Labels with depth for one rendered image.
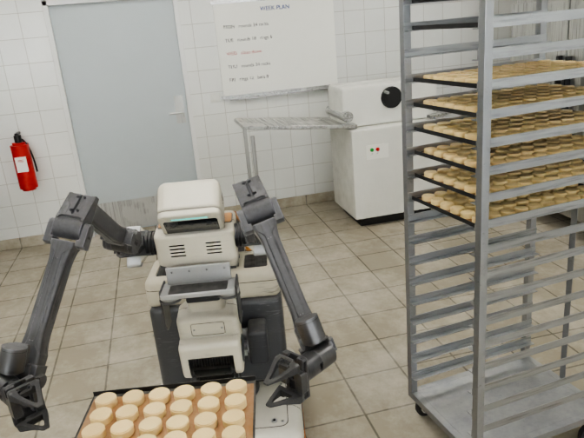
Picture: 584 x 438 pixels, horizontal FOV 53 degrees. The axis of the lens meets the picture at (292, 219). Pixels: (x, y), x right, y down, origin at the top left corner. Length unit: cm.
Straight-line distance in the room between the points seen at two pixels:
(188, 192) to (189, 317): 47
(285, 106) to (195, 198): 376
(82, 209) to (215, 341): 79
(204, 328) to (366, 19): 418
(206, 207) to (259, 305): 62
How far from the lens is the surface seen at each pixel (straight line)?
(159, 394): 147
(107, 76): 549
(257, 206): 149
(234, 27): 548
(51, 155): 560
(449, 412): 262
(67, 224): 159
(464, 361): 279
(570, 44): 210
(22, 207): 575
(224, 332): 216
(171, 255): 204
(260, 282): 234
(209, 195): 192
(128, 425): 140
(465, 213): 208
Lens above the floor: 173
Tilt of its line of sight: 18 degrees down
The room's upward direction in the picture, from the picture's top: 5 degrees counter-clockwise
